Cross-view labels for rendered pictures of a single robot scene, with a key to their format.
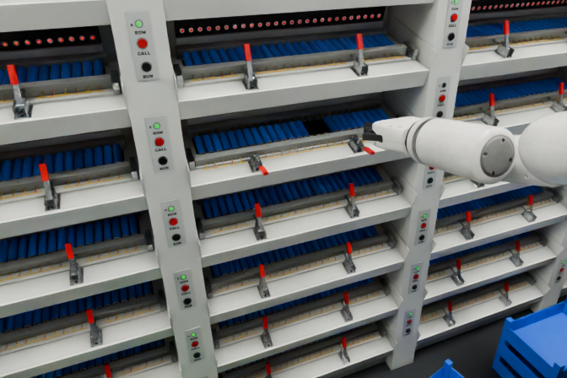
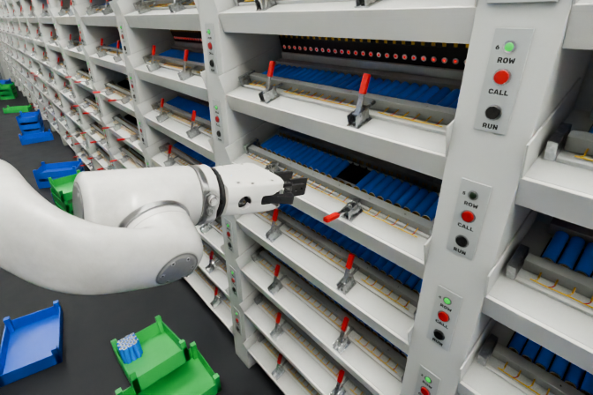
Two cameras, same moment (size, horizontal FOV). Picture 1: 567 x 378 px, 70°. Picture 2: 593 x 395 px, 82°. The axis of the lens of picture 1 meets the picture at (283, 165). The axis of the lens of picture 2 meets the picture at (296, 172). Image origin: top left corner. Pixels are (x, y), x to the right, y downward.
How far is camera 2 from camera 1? 0.93 m
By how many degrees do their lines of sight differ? 60
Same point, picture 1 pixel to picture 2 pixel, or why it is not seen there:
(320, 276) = (314, 323)
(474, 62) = (566, 188)
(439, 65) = (466, 156)
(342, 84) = (328, 128)
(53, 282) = not seen: hidden behind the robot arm
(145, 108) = (213, 93)
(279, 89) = (276, 108)
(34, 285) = not seen: hidden behind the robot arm
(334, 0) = (324, 26)
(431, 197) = (442, 363)
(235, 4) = (253, 23)
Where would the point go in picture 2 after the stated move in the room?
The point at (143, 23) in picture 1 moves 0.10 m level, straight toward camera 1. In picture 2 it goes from (210, 31) to (172, 32)
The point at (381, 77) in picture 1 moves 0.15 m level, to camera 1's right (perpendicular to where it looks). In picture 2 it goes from (370, 137) to (434, 169)
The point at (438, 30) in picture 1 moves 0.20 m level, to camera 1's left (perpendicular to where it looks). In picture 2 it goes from (466, 94) to (377, 74)
